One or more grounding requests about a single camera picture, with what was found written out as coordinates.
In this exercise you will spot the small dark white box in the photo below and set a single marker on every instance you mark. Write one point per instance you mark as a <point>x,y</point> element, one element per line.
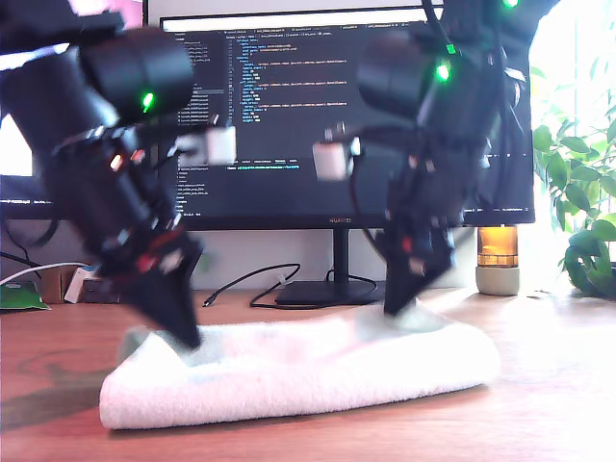
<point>94,285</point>
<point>94,297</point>

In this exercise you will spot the wide black monitor with stand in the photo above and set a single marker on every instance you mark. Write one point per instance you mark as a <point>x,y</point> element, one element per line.
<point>298,120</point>

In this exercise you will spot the green snack bag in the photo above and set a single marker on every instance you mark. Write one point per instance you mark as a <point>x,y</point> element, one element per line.
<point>19,298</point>

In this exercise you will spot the amber glass jar grey base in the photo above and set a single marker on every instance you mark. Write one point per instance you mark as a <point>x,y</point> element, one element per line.
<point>497,250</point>

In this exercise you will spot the black monitor with terminal screen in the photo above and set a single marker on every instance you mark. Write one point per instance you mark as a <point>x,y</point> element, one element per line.
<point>14,144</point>

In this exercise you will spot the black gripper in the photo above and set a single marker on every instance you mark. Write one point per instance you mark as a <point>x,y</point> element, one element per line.
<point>130,207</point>
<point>438,202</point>

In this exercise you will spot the green leafy houseplant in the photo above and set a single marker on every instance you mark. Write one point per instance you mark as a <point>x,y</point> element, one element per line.
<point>577,192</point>

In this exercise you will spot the brown cardboard box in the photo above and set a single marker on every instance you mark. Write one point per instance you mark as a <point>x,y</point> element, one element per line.
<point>53,286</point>

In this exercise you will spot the white pink tea towel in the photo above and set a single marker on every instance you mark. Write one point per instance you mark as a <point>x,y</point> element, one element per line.
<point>289,375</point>

